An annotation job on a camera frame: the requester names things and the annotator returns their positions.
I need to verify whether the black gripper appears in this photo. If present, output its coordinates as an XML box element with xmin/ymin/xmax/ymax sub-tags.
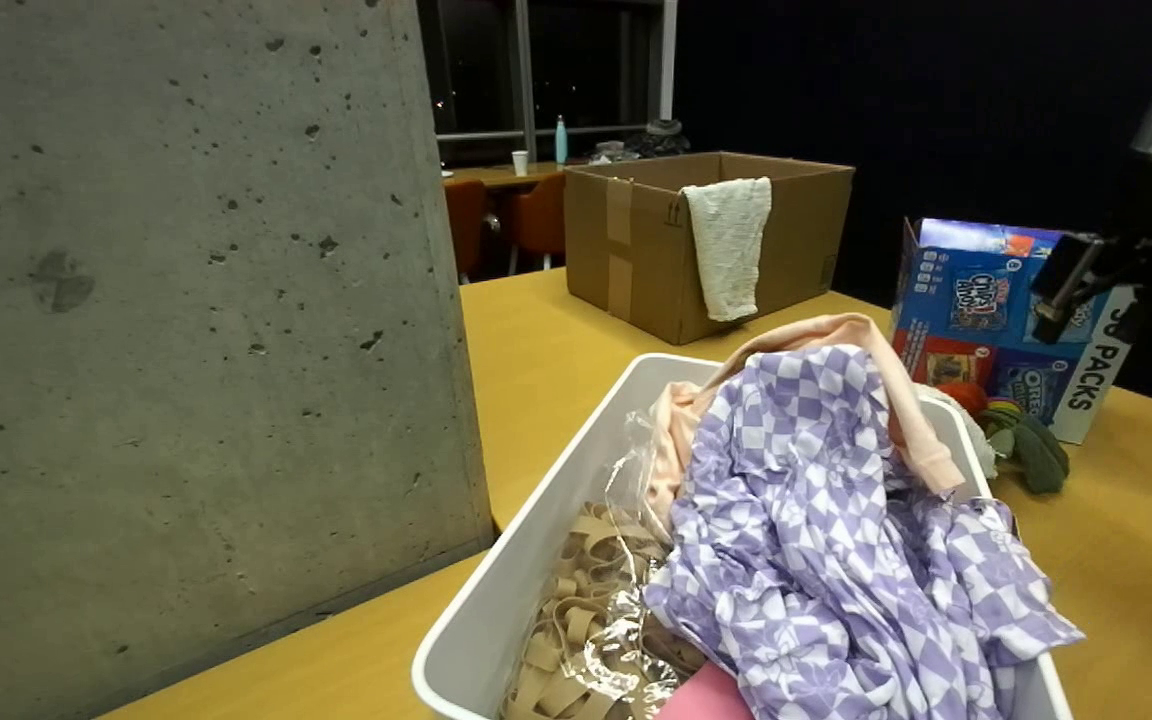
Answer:
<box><xmin>1033</xmin><ymin>230</ymin><xmax>1152</xmax><ymax>345</ymax></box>

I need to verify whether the blue snack packs box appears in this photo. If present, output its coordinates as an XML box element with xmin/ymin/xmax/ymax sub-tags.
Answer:
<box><xmin>891</xmin><ymin>216</ymin><xmax>1136</xmax><ymax>443</ymax></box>

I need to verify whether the turnip plush toy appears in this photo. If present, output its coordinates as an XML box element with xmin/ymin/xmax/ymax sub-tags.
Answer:
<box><xmin>942</xmin><ymin>378</ymin><xmax>1070</xmax><ymax>495</ymax></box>

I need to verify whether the white towel on box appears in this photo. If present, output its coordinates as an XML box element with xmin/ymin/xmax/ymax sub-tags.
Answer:
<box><xmin>684</xmin><ymin>174</ymin><xmax>774</xmax><ymax>324</ymax></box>

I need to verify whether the cardboard box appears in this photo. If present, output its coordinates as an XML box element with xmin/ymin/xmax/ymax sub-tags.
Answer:
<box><xmin>565</xmin><ymin>151</ymin><xmax>851</xmax><ymax>345</ymax></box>

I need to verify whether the purple checkered cloth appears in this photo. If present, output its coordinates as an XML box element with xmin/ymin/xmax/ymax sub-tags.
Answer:
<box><xmin>643</xmin><ymin>345</ymin><xmax>1081</xmax><ymax>720</ymax></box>

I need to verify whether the pink cloth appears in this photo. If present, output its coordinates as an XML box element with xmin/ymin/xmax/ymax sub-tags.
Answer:
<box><xmin>636</xmin><ymin>311</ymin><xmax>972</xmax><ymax>534</ymax></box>

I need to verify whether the blue bottle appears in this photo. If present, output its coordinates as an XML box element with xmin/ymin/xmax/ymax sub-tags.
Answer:
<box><xmin>553</xmin><ymin>117</ymin><xmax>569</xmax><ymax>167</ymax></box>

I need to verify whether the white cup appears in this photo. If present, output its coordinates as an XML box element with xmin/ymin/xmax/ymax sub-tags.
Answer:
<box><xmin>512</xmin><ymin>148</ymin><xmax>528</xmax><ymax>174</ymax></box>

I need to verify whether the brown chair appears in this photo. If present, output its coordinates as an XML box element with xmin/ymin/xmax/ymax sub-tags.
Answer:
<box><xmin>444</xmin><ymin>174</ymin><xmax>565</xmax><ymax>281</ymax></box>

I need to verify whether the bag of beige strips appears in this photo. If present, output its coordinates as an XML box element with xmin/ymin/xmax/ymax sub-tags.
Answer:
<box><xmin>501</xmin><ymin>410</ymin><xmax>696</xmax><ymax>720</ymax></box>

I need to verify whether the white plastic bin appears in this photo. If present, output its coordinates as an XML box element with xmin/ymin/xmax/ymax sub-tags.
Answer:
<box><xmin>413</xmin><ymin>353</ymin><xmax>1071</xmax><ymax>720</ymax></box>

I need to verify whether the grey concrete pillar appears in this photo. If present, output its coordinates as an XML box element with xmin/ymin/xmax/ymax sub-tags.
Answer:
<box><xmin>0</xmin><ymin>0</ymin><xmax>492</xmax><ymax>720</ymax></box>

